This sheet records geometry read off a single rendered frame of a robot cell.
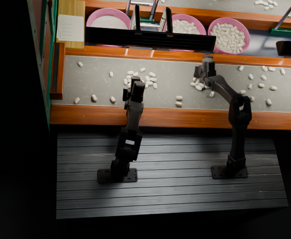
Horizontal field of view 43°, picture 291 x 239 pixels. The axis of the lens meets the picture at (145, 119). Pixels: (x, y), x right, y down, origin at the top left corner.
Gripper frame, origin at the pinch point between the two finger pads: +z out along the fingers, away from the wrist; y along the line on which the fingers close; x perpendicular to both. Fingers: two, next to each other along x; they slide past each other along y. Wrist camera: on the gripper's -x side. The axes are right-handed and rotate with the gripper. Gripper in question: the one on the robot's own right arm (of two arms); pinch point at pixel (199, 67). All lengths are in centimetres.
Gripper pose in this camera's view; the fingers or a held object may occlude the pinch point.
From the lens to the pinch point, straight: 217.6
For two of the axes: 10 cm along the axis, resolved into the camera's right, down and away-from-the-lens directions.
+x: -1.0, 9.0, 4.2
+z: -1.4, -4.3, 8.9
